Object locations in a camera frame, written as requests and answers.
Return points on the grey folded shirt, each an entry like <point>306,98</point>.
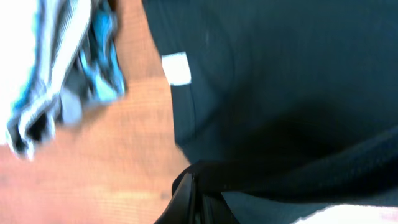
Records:
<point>59,28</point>

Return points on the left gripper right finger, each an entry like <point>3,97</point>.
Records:
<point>215,210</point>

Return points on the black t-shirt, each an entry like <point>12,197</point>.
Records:
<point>285,107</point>

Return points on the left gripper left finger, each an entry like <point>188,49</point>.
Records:
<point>181,209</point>

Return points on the dark blue folded shirt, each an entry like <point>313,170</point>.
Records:
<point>98,57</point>

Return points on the light blue folded t-shirt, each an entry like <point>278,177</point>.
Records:
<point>22,22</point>

